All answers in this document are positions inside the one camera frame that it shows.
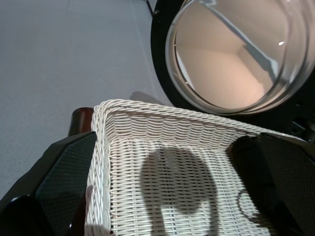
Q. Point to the pale woven basket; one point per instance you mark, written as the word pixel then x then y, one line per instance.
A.
pixel 172 127

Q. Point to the round washing machine door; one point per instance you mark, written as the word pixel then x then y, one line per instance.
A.
pixel 221 61

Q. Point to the dark brown stool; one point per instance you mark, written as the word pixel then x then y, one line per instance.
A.
pixel 78 120

